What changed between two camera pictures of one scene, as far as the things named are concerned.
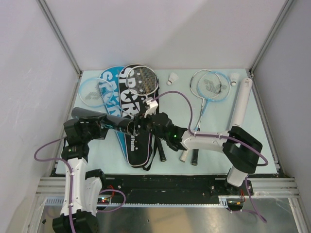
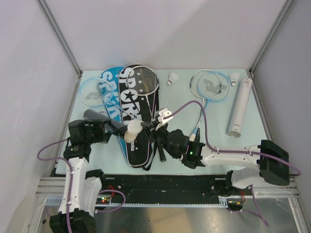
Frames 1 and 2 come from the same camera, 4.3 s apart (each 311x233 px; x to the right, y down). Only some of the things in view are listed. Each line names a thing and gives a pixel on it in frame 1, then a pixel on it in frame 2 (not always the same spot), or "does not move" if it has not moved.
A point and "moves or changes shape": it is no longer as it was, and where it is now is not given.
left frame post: x=49 y=15 does not move
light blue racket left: x=97 y=92 does not move
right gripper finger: x=139 y=121 → x=146 y=125
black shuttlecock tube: x=125 y=124 moves or changes shape
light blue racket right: x=212 y=87 does not move
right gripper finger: x=141 y=132 → x=153 y=138
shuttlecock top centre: x=172 y=78 does not move
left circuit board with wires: x=104 y=200 does not move
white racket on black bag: x=142 y=80 does not move
